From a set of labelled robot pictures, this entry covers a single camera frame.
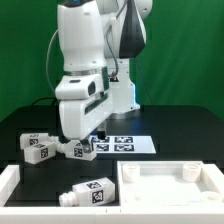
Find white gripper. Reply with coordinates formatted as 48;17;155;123
58;67;110;154

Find white square tabletop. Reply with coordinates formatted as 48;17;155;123
117;161;224;212

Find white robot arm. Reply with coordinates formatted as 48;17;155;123
55;0;153;158

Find white tag sheet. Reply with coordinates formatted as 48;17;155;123
91;136;156;154

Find white U-shaped fence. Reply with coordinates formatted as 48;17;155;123
0;165;224;224

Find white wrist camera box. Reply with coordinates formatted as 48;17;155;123
55;74;103;100

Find grey cable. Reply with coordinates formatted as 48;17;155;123
45;29;60;94

